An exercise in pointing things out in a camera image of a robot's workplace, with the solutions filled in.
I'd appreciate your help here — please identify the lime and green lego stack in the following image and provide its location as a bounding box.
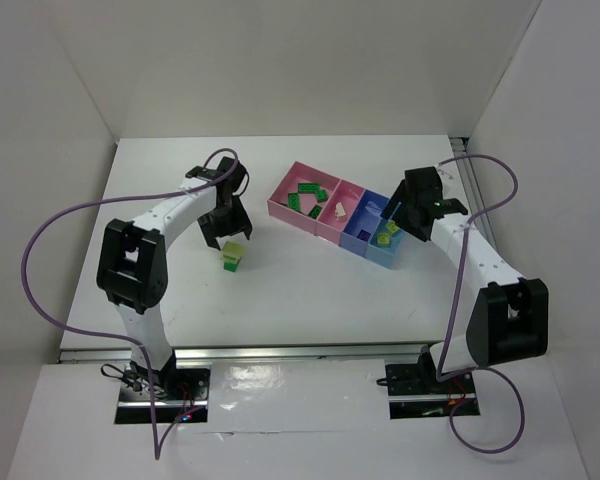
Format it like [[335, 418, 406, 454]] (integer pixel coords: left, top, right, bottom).
[[221, 241, 244, 272]]

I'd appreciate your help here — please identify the lime green small lego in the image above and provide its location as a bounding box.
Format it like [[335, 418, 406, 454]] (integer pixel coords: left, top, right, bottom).
[[386, 221, 400, 236]]

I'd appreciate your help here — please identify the dark blue lego brick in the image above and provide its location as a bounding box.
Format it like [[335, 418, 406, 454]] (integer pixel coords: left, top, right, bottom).
[[357, 229, 372, 243]]

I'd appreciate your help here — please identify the green lego brick with studs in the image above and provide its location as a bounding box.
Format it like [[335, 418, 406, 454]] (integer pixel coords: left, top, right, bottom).
[[315, 189, 329, 203]]

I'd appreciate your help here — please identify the lime green square lego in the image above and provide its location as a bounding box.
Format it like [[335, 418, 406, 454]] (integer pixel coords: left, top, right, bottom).
[[376, 232, 391, 248]]

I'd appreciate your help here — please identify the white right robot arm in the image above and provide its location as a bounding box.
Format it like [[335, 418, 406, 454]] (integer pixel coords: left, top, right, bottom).
[[382, 167, 549, 382]]

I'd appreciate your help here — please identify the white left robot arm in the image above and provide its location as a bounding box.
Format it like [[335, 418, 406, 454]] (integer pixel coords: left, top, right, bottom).
[[96, 148, 253, 389]]

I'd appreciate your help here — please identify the blue plastic container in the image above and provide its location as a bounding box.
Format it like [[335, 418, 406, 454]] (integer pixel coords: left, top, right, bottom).
[[339, 190, 406, 269]]

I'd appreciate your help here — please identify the white piece in pink container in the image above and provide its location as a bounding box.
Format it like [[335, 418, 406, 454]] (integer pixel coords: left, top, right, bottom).
[[334, 202, 347, 221]]

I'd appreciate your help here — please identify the pink plastic container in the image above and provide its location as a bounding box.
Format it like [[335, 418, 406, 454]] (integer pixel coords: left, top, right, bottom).
[[267, 162, 365, 245]]

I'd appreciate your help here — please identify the aluminium side rail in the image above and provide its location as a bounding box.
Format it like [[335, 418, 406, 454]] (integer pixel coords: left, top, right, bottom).
[[449, 137, 498, 251]]

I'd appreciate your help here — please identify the aluminium front rail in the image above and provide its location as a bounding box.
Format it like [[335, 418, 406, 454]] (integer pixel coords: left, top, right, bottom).
[[59, 342, 428, 364]]

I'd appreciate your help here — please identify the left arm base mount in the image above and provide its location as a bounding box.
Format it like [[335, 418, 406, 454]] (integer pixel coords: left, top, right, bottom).
[[100, 363, 211, 425]]

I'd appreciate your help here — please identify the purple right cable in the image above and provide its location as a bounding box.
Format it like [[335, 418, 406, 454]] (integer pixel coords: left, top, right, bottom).
[[434, 154, 527, 454]]

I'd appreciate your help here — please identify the purple cable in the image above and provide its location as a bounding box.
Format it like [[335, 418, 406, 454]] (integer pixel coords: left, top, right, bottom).
[[434, 154, 527, 454], [19, 148, 241, 460]]

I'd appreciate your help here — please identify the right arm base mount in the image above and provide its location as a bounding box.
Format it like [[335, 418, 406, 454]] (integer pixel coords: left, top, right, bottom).
[[376, 346, 480, 420]]

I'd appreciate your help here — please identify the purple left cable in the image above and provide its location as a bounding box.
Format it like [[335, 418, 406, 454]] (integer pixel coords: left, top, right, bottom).
[[19, 148, 241, 460]]

